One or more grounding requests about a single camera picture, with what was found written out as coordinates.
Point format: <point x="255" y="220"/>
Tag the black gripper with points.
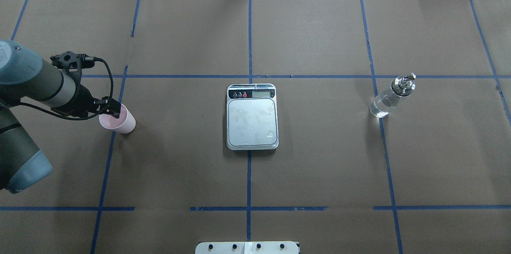
<point x="84" y="101"/>

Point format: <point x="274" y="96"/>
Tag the pink paper cup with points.
<point x="125" y="124"/>

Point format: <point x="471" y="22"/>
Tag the clear glass sauce bottle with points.
<point x="386" y="101"/>

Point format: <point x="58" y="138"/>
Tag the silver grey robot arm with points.
<point x="53" y="87"/>

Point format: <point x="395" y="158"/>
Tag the silver digital kitchen scale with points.
<point x="252" y="117"/>

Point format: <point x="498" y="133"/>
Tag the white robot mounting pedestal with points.
<point x="248" y="247"/>

